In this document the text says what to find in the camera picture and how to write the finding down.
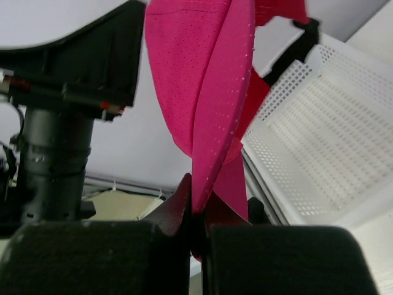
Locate white plastic basket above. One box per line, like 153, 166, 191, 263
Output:
243, 20, 392, 228

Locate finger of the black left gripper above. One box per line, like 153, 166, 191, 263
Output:
1, 1, 146, 120

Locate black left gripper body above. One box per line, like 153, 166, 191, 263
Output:
1, 98, 95, 238

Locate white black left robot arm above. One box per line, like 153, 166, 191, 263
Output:
1, 1, 153, 240

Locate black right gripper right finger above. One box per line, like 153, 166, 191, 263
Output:
202, 195, 377, 294

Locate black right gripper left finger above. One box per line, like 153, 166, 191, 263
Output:
1, 174, 192, 294

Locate aluminium mounting rail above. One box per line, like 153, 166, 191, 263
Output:
242, 151, 289, 226

